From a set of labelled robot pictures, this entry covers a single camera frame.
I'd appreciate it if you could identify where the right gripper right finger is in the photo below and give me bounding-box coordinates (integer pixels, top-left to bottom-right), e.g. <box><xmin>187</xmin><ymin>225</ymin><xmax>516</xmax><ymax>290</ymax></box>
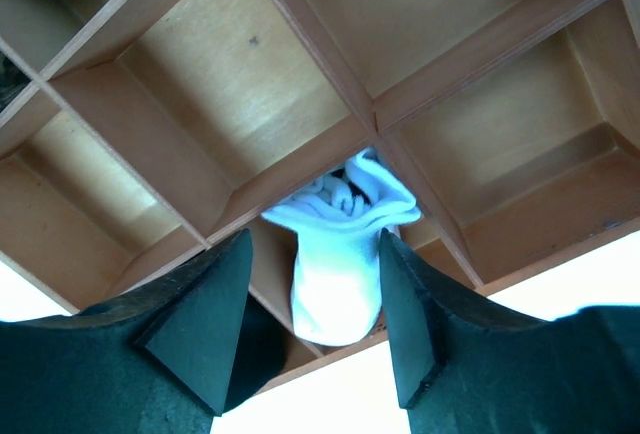
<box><xmin>380</xmin><ymin>232</ymin><xmax>639</xmax><ymax>433</ymax></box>

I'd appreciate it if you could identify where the orange compartment tray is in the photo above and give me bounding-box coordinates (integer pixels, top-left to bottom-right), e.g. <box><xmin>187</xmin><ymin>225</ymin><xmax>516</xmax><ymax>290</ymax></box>
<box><xmin>0</xmin><ymin>0</ymin><xmax>640</xmax><ymax>395</ymax></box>

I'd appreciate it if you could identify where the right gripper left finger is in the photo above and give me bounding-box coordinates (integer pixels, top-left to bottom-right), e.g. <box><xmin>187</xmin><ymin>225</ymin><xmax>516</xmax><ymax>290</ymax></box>
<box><xmin>1</xmin><ymin>231</ymin><xmax>252</xmax><ymax>433</ymax></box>

